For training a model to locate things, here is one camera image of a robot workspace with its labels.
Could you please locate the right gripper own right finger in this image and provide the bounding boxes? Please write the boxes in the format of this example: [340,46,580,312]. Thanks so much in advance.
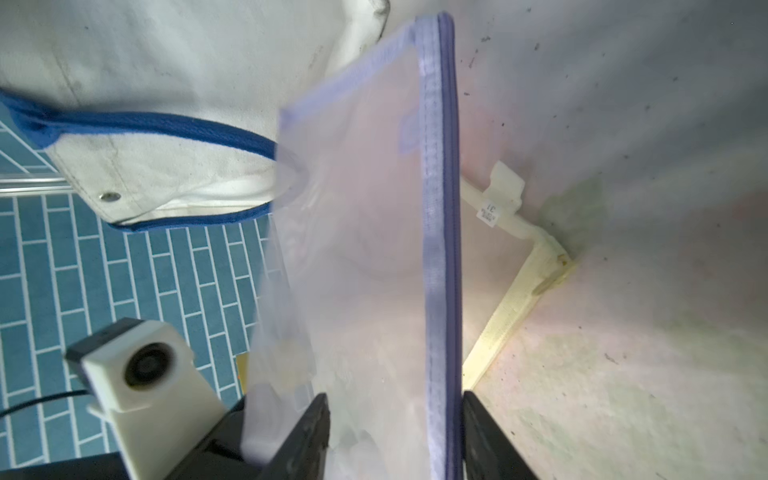
[462,390,538,480]

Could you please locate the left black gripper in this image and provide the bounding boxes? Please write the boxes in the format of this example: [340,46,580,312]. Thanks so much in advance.
[1,400,264,479]

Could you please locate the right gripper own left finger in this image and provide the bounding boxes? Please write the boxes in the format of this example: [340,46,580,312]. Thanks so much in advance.
[257,393,331,480]

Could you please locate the yellow trimmed mesh pouch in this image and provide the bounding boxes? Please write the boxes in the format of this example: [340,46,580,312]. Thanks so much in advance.
[460,162,573,390]

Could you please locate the white canvas tote bag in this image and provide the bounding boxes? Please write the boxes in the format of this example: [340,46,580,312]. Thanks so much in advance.
[1,1,390,231]

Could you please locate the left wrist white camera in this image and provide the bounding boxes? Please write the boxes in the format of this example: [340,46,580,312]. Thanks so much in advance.
[65,318,228,479]

